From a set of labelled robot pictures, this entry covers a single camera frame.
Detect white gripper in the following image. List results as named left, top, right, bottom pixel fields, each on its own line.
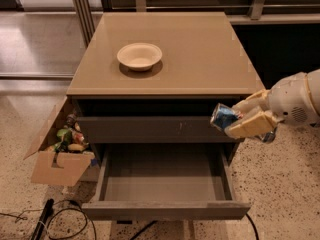
left=225, top=71, right=317, bottom=139

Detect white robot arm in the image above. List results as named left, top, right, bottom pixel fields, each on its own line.
left=225, top=69, right=320, bottom=139

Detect grey drawer cabinet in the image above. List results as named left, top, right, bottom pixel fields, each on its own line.
left=66, top=11, right=266, bottom=240

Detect open grey middle drawer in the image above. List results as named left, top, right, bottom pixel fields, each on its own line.
left=82, top=144, right=250, bottom=221

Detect closed grey top drawer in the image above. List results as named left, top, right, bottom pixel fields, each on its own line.
left=78, top=116, right=236, bottom=144

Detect white paper bowl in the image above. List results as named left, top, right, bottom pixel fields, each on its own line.
left=117, top=43, right=163, bottom=71

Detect toy items in box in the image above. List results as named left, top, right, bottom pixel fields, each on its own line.
left=46, top=112, right=89, bottom=153

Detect cardboard box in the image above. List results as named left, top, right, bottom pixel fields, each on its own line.
left=25, top=97, right=99, bottom=186

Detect black rod tool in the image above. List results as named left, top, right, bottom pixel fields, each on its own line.
left=30, top=199, right=54, bottom=240

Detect black power cable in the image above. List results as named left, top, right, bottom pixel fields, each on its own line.
left=129, top=213, right=260, bottom=240

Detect metal window frame post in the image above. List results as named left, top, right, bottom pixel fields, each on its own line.
left=72, top=0, right=95, bottom=46

